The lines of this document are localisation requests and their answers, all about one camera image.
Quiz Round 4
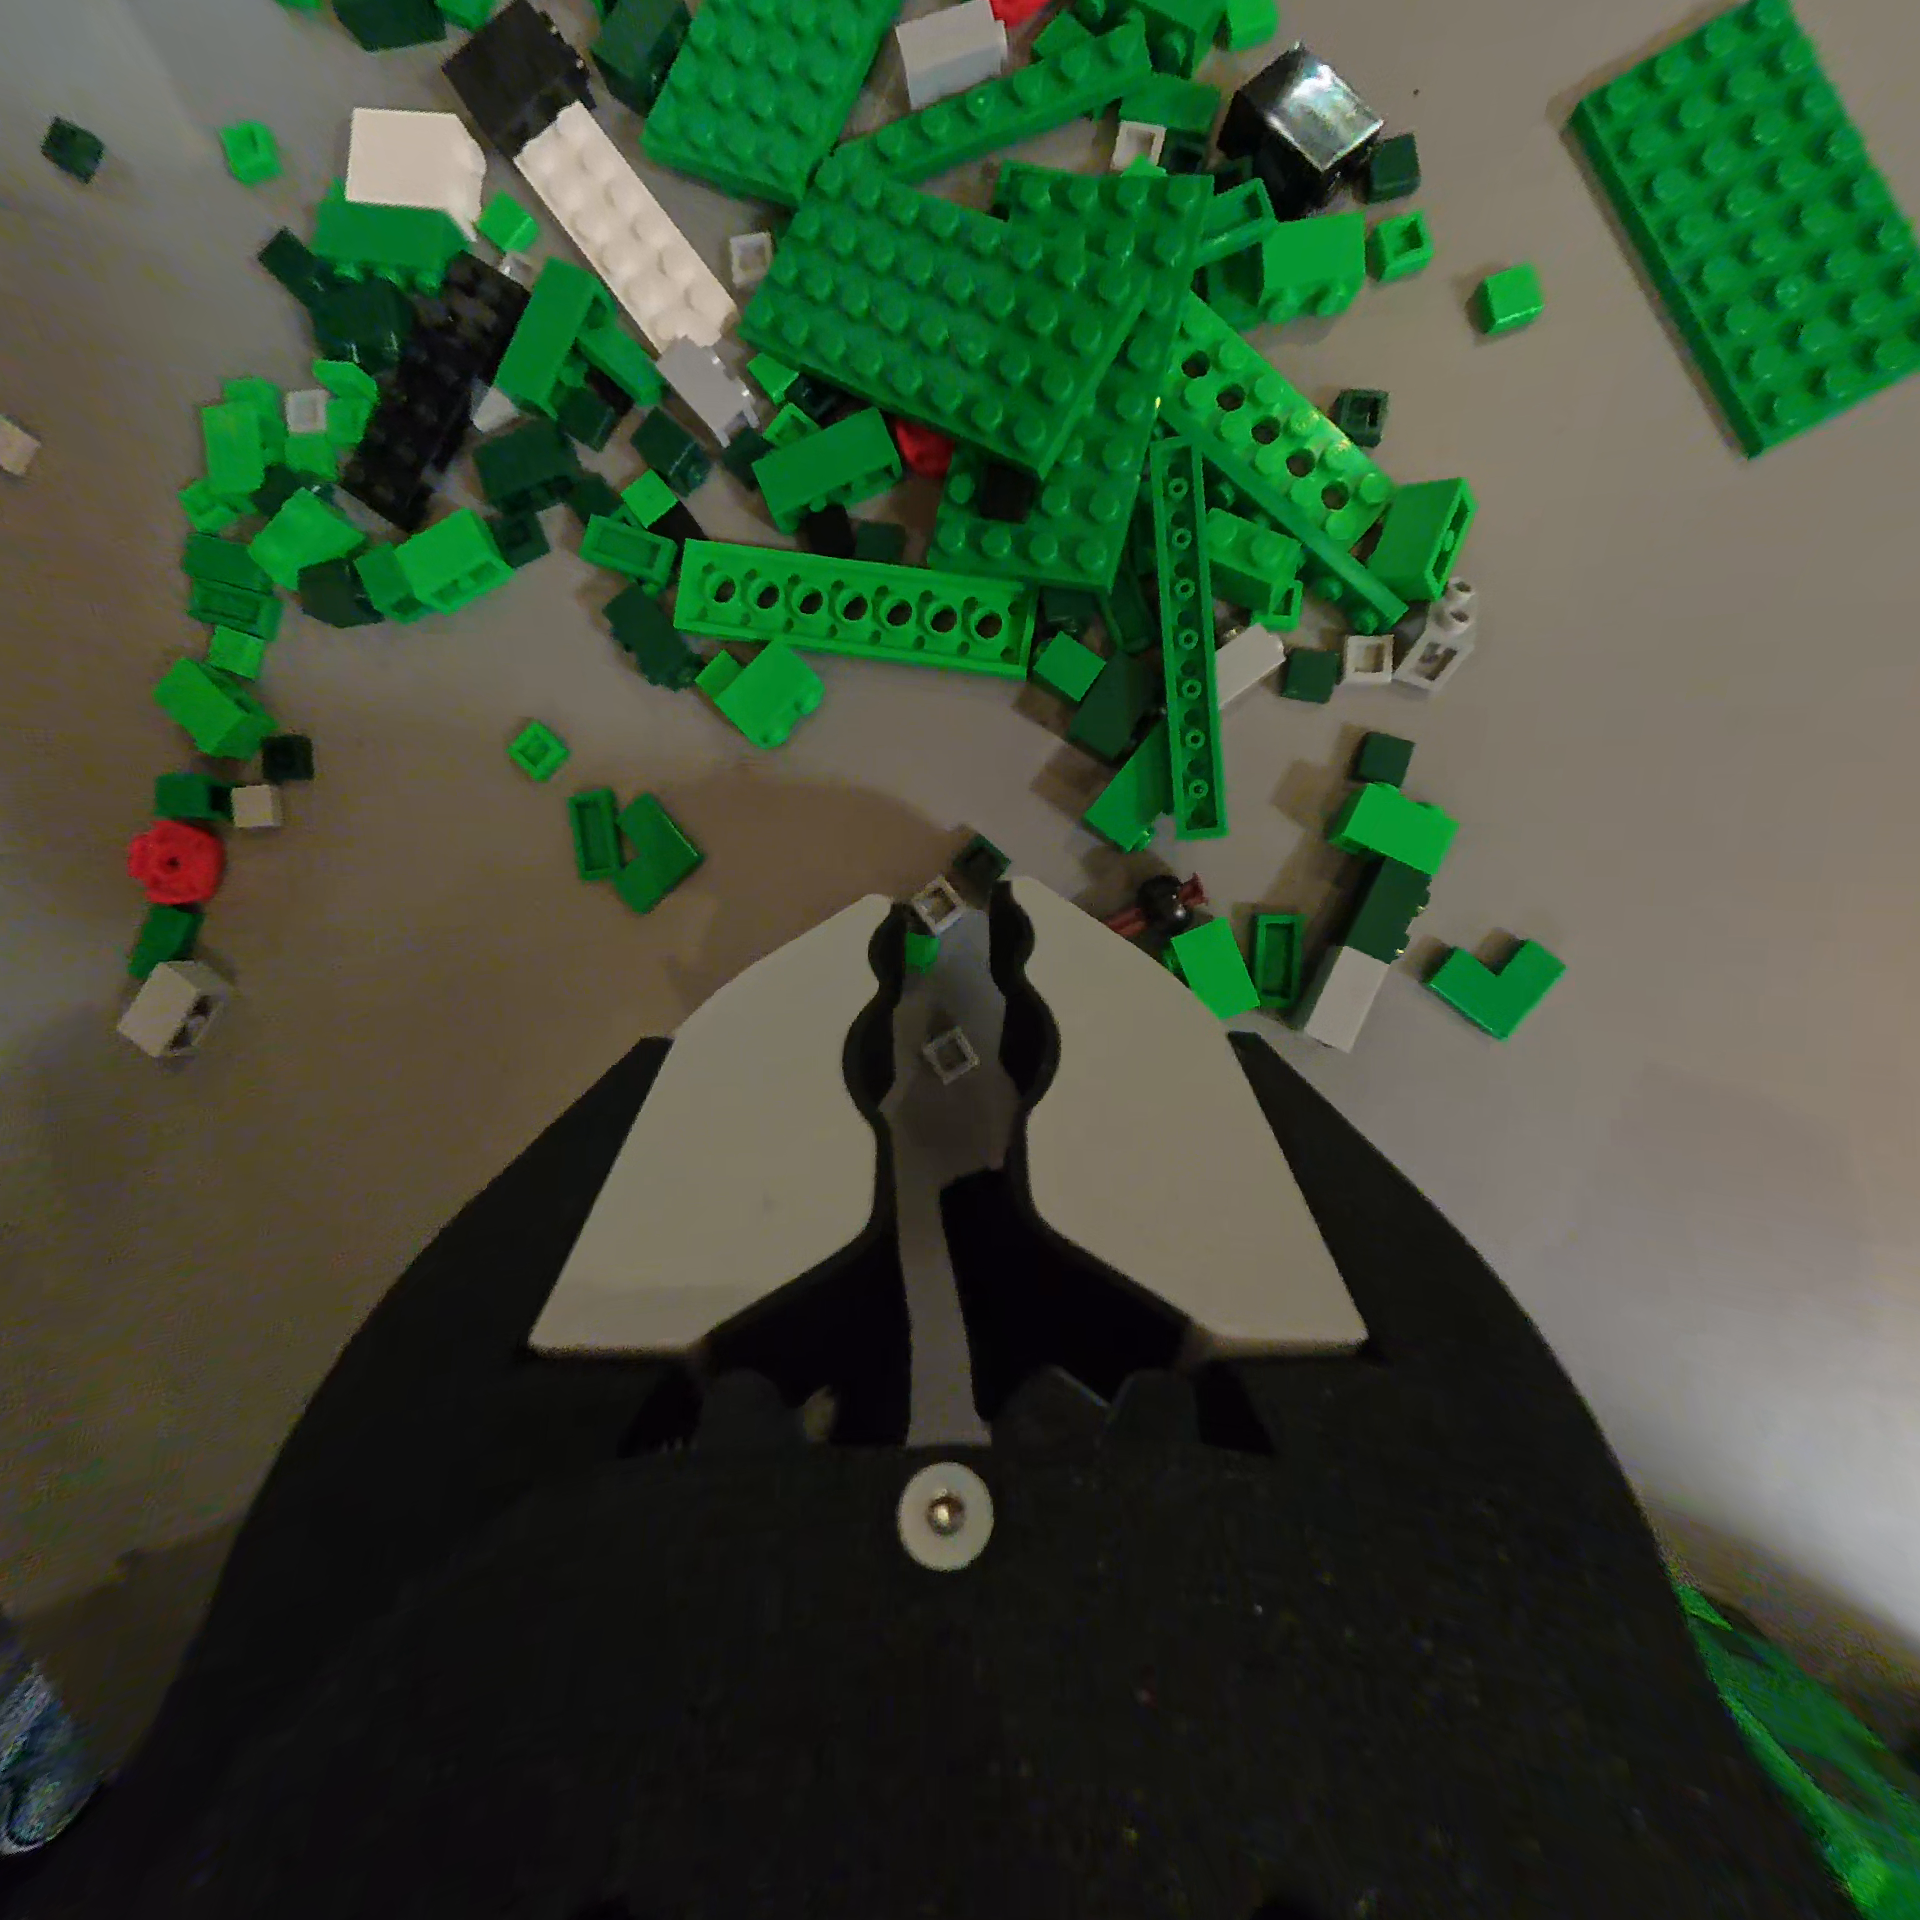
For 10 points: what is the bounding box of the shiny black brick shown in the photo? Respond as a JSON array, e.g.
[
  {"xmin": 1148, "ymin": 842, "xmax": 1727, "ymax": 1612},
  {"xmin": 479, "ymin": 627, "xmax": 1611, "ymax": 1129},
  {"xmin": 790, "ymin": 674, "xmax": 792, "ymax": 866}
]
[{"xmin": 1219, "ymin": 45, "xmax": 1386, "ymax": 209}]

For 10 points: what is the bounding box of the long white brick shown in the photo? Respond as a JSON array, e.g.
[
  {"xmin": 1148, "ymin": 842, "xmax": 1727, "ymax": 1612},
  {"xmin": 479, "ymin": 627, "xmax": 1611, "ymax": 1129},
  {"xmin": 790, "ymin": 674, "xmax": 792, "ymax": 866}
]
[{"xmin": 518, "ymin": 105, "xmax": 742, "ymax": 349}]

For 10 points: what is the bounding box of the green studded baseplate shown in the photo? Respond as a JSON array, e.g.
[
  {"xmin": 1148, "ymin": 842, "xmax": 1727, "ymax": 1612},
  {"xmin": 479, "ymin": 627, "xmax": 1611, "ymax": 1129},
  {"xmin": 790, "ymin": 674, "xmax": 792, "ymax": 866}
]
[
  {"xmin": 643, "ymin": 0, "xmax": 906, "ymax": 209},
  {"xmin": 929, "ymin": 162, "xmax": 1217, "ymax": 591},
  {"xmin": 738, "ymin": 153, "xmax": 1144, "ymax": 474},
  {"xmin": 1569, "ymin": 0, "xmax": 1920, "ymax": 459}
]

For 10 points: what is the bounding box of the green toy set box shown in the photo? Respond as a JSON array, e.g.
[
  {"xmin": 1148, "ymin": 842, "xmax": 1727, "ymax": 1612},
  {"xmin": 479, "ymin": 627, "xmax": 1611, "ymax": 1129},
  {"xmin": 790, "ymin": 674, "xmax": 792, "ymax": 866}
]
[{"xmin": 1678, "ymin": 1583, "xmax": 1920, "ymax": 1920}]

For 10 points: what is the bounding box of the long thin green plate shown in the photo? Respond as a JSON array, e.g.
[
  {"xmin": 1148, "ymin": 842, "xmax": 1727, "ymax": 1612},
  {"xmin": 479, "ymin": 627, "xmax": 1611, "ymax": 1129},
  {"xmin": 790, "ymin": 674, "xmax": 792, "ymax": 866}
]
[{"xmin": 1153, "ymin": 439, "xmax": 1232, "ymax": 839}]

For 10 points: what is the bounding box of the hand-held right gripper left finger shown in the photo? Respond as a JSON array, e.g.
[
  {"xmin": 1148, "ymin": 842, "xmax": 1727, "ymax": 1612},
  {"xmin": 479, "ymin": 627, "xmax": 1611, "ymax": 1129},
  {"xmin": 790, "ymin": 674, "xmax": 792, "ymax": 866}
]
[{"xmin": 528, "ymin": 891, "xmax": 906, "ymax": 1355}]

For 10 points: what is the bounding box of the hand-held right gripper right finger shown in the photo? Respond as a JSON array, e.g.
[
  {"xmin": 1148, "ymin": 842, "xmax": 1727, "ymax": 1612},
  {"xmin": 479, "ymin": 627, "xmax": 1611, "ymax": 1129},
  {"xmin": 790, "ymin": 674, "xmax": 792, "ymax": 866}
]
[{"xmin": 993, "ymin": 873, "xmax": 1369, "ymax": 1355}]

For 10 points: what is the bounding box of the long black plate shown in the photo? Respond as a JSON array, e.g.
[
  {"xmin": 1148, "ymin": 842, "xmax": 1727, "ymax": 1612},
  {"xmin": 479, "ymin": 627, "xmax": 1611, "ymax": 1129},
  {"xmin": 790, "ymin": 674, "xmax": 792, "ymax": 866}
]
[{"xmin": 344, "ymin": 252, "xmax": 531, "ymax": 531}]

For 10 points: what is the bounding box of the pile of green toy bricks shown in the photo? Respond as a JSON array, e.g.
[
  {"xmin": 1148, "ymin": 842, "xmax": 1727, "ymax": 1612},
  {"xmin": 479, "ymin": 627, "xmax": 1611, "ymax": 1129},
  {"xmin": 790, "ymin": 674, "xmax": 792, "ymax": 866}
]
[{"xmin": 36, "ymin": 0, "xmax": 1569, "ymax": 1058}]

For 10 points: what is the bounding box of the person's dark blue clothing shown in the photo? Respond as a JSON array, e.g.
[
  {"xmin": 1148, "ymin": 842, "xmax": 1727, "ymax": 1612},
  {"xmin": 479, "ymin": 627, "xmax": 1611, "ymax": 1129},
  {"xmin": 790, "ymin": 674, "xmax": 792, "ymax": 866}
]
[{"xmin": 0, "ymin": 1612, "xmax": 108, "ymax": 1871}]

